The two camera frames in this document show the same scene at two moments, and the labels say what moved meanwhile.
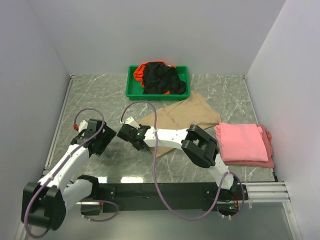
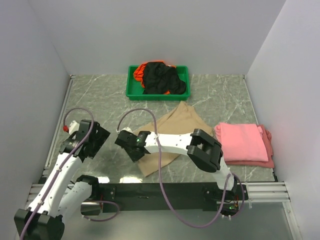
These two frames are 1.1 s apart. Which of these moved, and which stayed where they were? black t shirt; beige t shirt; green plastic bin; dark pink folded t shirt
Moved: beige t shirt
Stayed: dark pink folded t shirt; black t shirt; green plastic bin
